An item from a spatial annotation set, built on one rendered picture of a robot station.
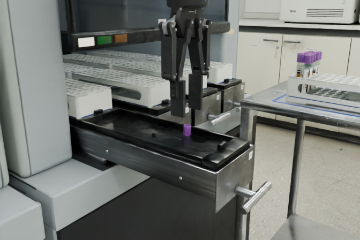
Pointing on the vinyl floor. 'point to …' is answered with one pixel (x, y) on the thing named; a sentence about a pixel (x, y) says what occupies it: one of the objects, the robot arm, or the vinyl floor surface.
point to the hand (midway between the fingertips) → (187, 96)
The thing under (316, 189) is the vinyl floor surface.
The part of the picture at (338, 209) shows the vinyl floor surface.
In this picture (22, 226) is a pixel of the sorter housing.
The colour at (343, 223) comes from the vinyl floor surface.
